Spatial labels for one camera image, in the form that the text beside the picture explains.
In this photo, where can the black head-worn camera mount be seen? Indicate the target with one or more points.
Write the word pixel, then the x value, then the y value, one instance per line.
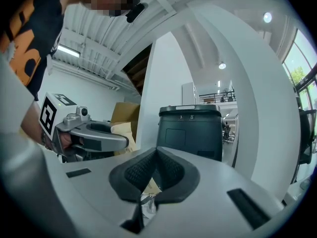
pixel 135 7

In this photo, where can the brown cardboard box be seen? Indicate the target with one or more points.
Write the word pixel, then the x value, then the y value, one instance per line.
pixel 123 113

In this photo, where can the large glass window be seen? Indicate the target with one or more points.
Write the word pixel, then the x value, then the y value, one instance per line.
pixel 298 66

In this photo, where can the black balcony railing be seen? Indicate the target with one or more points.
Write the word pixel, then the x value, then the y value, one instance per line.
pixel 216 97

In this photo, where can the rectangular ceiling light panel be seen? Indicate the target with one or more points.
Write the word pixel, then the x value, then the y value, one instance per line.
pixel 68 51

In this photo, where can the chrome metal fixture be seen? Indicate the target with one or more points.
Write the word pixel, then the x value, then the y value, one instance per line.
pixel 151 203

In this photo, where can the black bin with lid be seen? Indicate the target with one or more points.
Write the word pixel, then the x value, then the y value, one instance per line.
pixel 189 133

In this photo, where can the black office chair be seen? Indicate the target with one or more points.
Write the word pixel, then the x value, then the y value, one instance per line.
pixel 305 137

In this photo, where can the white tall cabinet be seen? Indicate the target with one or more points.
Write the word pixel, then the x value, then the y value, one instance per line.
pixel 189 93

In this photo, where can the round ceiling lamp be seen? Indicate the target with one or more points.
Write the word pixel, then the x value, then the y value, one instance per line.
pixel 267 17
pixel 222 65

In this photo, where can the black shirt with orange print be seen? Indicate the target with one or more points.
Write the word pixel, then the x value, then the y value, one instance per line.
pixel 27 26

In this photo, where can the beige paper bag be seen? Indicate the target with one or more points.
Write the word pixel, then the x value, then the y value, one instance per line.
pixel 125 137

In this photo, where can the person's left hand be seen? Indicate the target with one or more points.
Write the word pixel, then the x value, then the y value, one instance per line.
pixel 66 140

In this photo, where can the person's left forearm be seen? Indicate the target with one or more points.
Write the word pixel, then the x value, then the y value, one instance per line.
pixel 31 123

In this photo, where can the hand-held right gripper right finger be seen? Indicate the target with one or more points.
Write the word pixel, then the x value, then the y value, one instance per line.
pixel 223 177

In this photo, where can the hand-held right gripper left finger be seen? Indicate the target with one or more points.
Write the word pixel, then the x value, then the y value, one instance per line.
pixel 99 182

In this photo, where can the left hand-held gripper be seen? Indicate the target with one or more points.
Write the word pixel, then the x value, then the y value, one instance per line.
pixel 57 118

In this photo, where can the wooden staircase underside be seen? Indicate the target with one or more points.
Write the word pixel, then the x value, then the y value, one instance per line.
pixel 138 71

